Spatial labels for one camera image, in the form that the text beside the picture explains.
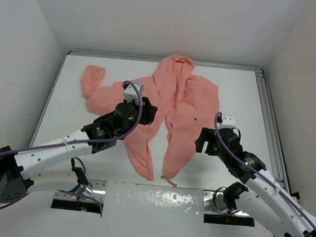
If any purple cable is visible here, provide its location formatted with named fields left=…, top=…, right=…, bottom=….
left=203, top=110, right=316, bottom=237
left=0, top=68, right=146, bottom=229

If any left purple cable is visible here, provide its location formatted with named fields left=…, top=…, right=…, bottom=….
left=0, top=68, right=146, bottom=229

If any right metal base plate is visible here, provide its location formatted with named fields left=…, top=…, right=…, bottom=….
left=203, top=190, right=250, bottom=217

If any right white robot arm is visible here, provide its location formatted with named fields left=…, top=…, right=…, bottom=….
left=195, top=128, right=316, bottom=237

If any aluminium frame rail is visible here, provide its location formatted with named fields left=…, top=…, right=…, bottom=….
left=56, top=48, right=303, bottom=191

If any salmon pink hooded jacket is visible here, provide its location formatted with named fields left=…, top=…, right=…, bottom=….
left=71, top=46, right=225, bottom=191

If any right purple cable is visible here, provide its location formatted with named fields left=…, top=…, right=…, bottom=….
left=203, top=110, right=316, bottom=237

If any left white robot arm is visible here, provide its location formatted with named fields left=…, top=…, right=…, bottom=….
left=0, top=97, right=158, bottom=204

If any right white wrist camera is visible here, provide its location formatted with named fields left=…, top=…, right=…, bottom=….
left=218, top=114, right=235, bottom=129

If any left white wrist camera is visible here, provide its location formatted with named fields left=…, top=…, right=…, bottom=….
left=123, top=81, right=144, bottom=105

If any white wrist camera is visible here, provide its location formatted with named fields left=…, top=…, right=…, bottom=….
left=123, top=81, right=144, bottom=105
left=218, top=114, right=235, bottom=129

